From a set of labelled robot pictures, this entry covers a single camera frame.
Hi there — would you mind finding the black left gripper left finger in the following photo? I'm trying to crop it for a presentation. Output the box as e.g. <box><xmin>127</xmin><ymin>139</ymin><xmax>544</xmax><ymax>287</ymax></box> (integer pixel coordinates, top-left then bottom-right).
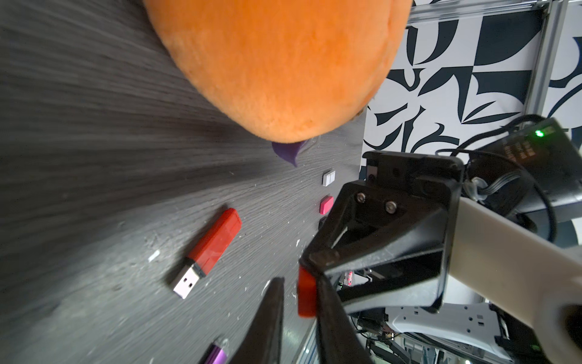
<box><xmin>230</xmin><ymin>278</ymin><xmax>285</xmax><ymax>364</ymax></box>

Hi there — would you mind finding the orange plush fish toy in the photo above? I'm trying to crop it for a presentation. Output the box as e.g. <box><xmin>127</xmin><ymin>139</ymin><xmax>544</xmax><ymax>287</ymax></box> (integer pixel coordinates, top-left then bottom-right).
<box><xmin>144</xmin><ymin>1</ymin><xmax>412</xmax><ymax>143</ymax></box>

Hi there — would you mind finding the purple usb drive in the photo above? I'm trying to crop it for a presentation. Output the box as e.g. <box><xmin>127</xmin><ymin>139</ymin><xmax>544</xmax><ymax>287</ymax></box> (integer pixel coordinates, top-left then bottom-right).
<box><xmin>201</xmin><ymin>339</ymin><xmax>229</xmax><ymax>364</ymax></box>

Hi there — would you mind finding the white usb drive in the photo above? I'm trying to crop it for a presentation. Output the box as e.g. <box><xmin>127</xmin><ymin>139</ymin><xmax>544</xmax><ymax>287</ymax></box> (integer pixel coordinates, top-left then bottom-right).
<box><xmin>322</xmin><ymin>170</ymin><xmax>336</xmax><ymax>187</ymax></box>

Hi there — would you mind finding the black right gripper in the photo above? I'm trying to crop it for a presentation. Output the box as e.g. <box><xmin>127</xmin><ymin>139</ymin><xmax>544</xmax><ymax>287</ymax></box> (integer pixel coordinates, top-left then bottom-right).
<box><xmin>300</xmin><ymin>151</ymin><xmax>464</xmax><ymax>313</ymax></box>

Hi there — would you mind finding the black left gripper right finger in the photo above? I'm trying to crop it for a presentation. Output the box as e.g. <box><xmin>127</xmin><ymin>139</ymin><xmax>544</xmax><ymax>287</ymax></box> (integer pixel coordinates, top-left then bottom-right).
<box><xmin>316</xmin><ymin>276</ymin><xmax>373</xmax><ymax>364</ymax></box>

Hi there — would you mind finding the pink usb drive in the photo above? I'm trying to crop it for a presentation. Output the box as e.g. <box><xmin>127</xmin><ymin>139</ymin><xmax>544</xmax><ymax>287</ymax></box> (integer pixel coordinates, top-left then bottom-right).
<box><xmin>319</xmin><ymin>195</ymin><xmax>334</xmax><ymax>215</ymax></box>

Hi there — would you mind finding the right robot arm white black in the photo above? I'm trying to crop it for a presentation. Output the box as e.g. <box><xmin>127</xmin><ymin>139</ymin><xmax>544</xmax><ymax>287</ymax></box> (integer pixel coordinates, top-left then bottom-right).
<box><xmin>298</xmin><ymin>115</ymin><xmax>581</xmax><ymax>317</ymax></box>

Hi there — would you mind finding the black usb drive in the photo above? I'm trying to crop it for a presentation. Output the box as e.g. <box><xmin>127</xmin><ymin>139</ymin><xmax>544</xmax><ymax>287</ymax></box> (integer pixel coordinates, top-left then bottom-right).
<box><xmin>318</xmin><ymin>216</ymin><xmax>327</xmax><ymax>230</ymax></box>

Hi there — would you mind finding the red usb drive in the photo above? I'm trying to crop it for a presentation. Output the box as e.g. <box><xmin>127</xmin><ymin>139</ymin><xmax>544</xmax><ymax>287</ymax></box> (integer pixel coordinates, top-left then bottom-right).
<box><xmin>172</xmin><ymin>208</ymin><xmax>242</xmax><ymax>299</ymax></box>

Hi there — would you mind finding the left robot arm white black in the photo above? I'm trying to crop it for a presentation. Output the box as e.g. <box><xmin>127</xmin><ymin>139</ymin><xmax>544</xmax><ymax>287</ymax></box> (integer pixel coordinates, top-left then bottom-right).
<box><xmin>297</xmin><ymin>269</ymin><xmax>547</xmax><ymax>363</ymax></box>

